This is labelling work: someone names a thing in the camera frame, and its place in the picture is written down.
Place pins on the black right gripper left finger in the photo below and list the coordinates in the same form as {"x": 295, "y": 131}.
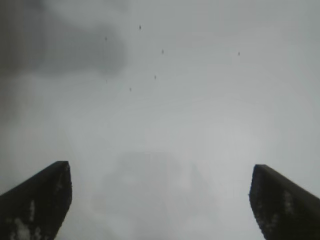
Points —
{"x": 35, "y": 205}

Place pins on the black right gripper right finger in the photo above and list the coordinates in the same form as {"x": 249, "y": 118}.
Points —
{"x": 282, "y": 205}

